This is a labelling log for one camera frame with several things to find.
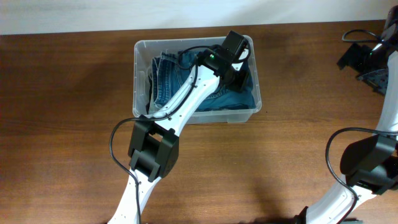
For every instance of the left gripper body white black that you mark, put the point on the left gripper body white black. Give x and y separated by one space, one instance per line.
236 75

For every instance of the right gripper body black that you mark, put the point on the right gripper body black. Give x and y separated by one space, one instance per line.
359 58

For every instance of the dark blue jeans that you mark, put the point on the dark blue jeans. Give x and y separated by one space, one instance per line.
167 78

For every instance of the clear plastic storage bin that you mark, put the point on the clear plastic storage bin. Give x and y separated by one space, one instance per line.
146 50

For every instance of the light blue jeans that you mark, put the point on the light blue jeans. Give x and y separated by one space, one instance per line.
153 107

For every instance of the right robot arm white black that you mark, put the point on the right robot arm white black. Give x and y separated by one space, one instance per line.
368 167

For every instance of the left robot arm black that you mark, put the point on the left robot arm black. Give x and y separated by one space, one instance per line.
154 144

